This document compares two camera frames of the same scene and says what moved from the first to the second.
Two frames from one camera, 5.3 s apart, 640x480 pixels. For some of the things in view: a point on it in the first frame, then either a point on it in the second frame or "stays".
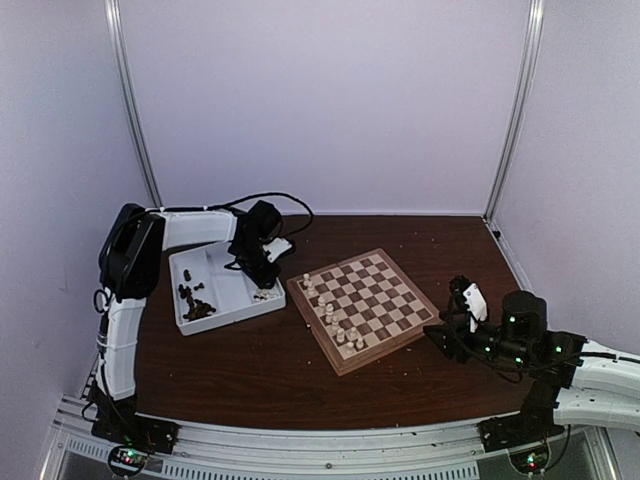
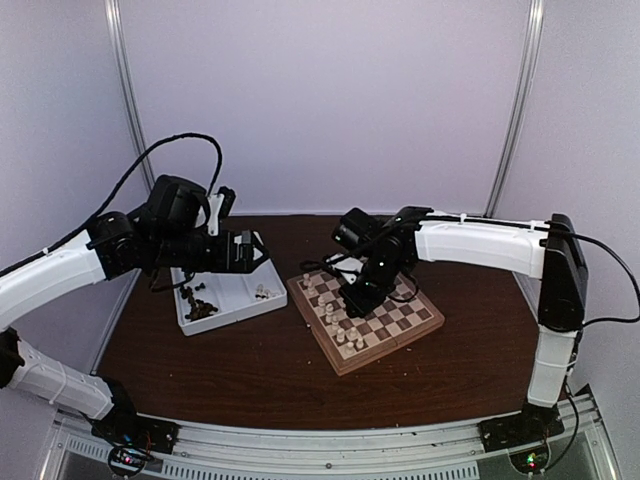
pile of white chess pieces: (264, 294) stays
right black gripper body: (500, 349) -> (374, 293)
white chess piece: (329, 313) stays
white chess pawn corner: (350, 351) stays
